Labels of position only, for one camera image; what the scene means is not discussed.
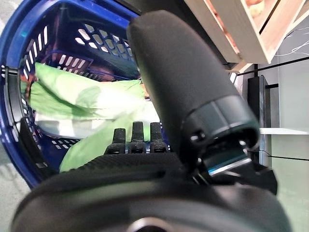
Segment blue plastic shopping basket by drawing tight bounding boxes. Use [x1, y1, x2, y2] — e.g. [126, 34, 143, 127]
[0, 0, 174, 190]

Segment small wooden crate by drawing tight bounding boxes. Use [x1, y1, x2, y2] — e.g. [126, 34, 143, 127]
[184, 0, 309, 73]

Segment green white napa cabbage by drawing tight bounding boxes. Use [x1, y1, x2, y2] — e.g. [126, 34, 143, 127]
[28, 81, 121, 139]
[35, 61, 155, 121]
[59, 113, 169, 173]

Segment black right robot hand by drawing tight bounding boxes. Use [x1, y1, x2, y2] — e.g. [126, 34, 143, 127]
[11, 11, 290, 232]

